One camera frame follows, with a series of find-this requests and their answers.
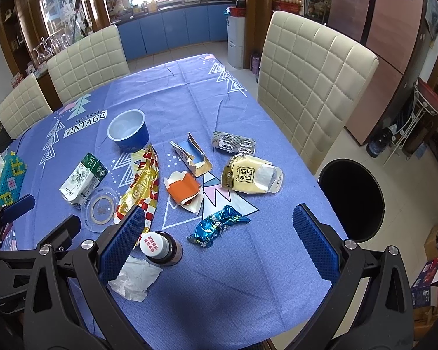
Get red yellow snack wrapper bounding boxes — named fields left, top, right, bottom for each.
left=114, top=144, right=160, bottom=246

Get cream quilted chair left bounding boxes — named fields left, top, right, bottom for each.
left=0, top=74, right=53, bottom=139

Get green white milk carton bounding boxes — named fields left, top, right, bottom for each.
left=59, top=153, right=107, bottom=205

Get yellow plastic food pouch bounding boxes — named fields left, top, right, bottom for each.
left=220, top=153, right=284, bottom=194

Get black round trash bin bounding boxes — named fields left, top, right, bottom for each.
left=318, top=159, right=385, bottom=243

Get blue patterned tablecloth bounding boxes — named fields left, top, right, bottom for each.
left=4, top=54, right=342, bottom=349

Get white tissue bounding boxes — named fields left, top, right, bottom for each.
left=108, top=256, right=162, bottom=302

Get torn blue cardboard carton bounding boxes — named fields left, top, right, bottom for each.
left=170, top=133, right=213, bottom=178

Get blue paper cup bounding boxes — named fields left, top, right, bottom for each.
left=107, top=109, right=149, bottom=153

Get white metal plant stand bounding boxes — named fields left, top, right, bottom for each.
left=383, top=79, right=438, bottom=166

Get blue kitchen cabinets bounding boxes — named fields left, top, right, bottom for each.
left=116, top=2, right=232, bottom=61

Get cream quilted chair right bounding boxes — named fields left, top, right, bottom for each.
left=258, top=11, right=379, bottom=173

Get blue water jug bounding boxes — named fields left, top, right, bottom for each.
left=366, top=127, right=393, bottom=158

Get red basin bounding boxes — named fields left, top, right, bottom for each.
left=417, top=78, right=438, bottom=112

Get cream quilted chair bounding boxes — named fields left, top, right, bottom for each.
left=47, top=25, right=130, bottom=105
left=0, top=74, right=53, bottom=139
left=258, top=11, right=379, bottom=173

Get cardboard boxes pile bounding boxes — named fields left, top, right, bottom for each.
left=411, top=224, right=438, bottom=342

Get silver blister pack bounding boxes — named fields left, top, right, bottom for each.
left=212, top=131, right=256, bottom=156

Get colourful building block toy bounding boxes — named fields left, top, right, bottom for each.
left=0, top=151, right=27, bottom=207

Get pink refrigerator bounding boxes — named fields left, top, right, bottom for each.
left=328, top=0, right=423, bottom=145

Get blue foil wrapper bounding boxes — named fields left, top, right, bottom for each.
left=187, top=205, right=250, bottom=248

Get clear plastic lid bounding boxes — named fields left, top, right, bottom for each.
left=80, top=186, right=119, bottom=234

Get orange white paper box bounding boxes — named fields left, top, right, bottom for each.
left=164, top=171, right=203, bottom=214

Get cream quilted chair middle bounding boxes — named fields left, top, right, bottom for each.
left=47, top=25, right=130, bottom=105

